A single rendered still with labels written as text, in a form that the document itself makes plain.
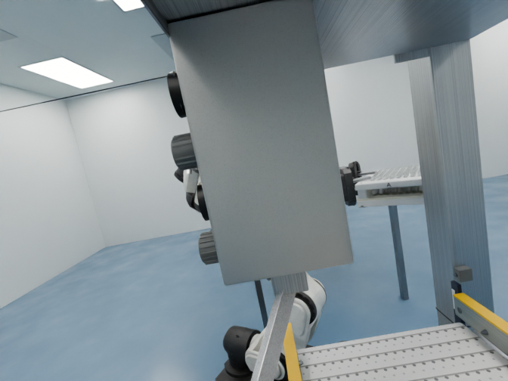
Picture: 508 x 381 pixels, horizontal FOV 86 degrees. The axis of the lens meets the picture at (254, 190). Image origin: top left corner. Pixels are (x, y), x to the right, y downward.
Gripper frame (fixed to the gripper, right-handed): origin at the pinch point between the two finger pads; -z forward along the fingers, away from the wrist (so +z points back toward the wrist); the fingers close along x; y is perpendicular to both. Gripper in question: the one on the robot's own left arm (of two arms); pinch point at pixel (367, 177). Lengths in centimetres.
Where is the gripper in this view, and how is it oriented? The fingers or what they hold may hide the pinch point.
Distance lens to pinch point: 104.5
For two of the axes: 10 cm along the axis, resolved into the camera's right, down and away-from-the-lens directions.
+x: 2.1, 9.7, 1.1
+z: -7.3, 0.8, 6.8
